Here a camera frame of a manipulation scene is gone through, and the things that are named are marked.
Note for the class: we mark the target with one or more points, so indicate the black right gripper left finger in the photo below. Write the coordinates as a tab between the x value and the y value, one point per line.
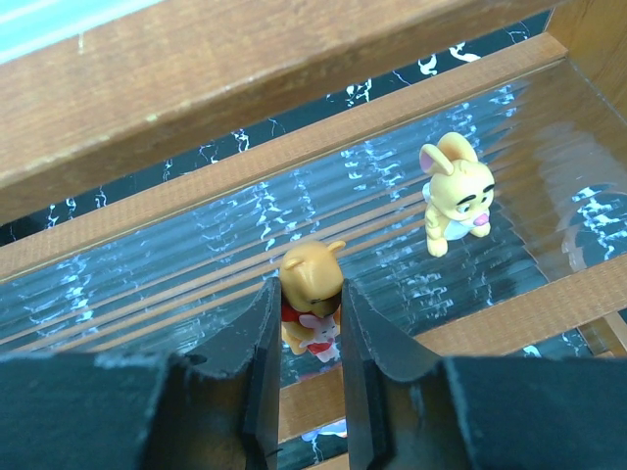
215	407

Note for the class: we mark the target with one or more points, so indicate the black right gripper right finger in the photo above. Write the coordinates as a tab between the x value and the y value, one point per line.
410	408

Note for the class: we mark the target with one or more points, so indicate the yellow bear toy figure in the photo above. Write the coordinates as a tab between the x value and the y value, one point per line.
311	283

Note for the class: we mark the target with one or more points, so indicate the brown rabbit toy figure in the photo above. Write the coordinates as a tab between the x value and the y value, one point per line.
458	194

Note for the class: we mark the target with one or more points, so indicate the wooden tiered display shelf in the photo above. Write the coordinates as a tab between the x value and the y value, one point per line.
150	270

